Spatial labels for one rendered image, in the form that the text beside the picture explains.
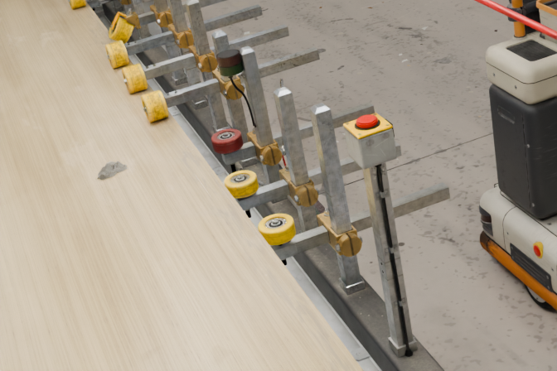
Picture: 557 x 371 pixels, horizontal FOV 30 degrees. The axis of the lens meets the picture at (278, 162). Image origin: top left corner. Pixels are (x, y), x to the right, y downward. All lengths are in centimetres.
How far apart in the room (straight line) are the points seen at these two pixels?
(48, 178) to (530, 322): 156
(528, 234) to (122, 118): 129
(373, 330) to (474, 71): 296
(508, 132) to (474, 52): 206
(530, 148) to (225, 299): 137
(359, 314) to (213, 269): 35
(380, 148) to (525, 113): 127
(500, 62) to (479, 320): 83
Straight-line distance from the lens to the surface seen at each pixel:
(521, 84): 309
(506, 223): 339
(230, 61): 258
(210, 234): 231
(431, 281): 360
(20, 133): 309
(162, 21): 356
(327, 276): 244
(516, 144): 323
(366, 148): 189
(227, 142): 269
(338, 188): 223
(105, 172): 269
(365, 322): 228
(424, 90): 494
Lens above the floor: 206
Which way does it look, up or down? 27 degrees down
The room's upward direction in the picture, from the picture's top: 12 degrees counter-clockwise
